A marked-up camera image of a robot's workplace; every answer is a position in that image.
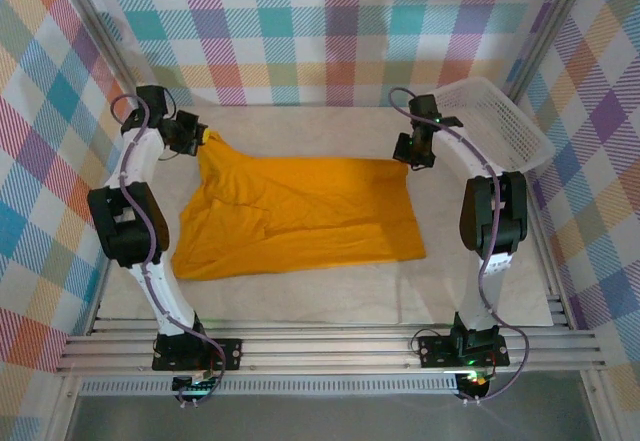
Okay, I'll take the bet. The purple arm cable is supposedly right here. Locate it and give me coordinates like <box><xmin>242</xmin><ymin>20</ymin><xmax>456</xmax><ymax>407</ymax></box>
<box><xmin>388</xmin><ymin>86</ymin><xmax>531</xmax><ymax>402</ymax></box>
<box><xmin>110</xmin><ymin>93</ymin><xmax>227</xmax><ymax>380</ymax></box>

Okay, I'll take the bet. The aluminium profile rail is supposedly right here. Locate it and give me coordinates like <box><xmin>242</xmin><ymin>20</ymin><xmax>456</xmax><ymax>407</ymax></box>
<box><xmin>55</xmin><ymin>316</ymin><xmax>607</xmax><ymax>376</ymax></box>

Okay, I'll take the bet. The yellow t-shirt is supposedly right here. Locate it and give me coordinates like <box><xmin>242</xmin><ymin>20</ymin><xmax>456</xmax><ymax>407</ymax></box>
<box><xmin>171</xmin><ymin>129</ymin><xmax>427</xmax><ymax>282</ymax></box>

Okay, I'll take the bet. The white plastic lattice basket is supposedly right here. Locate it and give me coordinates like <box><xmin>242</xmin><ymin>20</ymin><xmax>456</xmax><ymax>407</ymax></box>
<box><xmin>428</xmin><ymin>76</ymin><xmax>556</xmax><ymax>175</ymax></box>

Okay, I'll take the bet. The colourful plaid backdrop cloth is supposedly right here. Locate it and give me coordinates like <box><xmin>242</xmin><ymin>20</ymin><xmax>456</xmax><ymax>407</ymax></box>
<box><xmin>0</xmin><ymin>0</ymin><xmax>640</xmax><ymax>441</ymax></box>

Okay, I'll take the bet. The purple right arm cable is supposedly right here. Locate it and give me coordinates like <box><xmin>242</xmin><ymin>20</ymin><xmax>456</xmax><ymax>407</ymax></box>
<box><xmin>388</xmin><ymin>86</ymin><xmax>531</xmax><ymax>402</ymax></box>

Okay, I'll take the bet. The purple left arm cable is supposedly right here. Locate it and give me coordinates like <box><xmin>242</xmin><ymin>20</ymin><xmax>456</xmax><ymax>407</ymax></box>
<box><xmin>110</xmin><ymin>93</ymin><xmax>227</xmax><ymax>380</ymax></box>

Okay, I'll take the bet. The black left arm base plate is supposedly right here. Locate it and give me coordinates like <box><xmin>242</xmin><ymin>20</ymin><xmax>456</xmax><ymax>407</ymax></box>
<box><xmin>151</xmin><ymin>333</ymin><xmax>244</xmax><ymax>373</ymax></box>

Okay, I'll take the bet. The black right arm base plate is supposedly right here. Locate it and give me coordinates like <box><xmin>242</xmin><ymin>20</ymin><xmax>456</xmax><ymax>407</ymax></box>
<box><xmin>416</xmin><ymin>329</ymin><xmax>512</xmax><ymax>368</ymax></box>

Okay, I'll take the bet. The aluminium frame post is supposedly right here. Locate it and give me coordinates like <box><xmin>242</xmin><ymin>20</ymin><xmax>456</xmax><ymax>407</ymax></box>
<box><xmin>58</xmin><ymin>0</ymin><xmax>139</xmax><ymax>96</ymax></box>
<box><xmin>503</xmin><ymin>0</ymin><xmax>599</xmax><ymax>108</ymax></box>

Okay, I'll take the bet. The slotted grey cable duct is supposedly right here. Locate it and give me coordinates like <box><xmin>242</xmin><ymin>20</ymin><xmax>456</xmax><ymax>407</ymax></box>
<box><xmin>78</xmin><ymin>376</ymin><xmax>460</xmax><ymax>398</ymax></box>

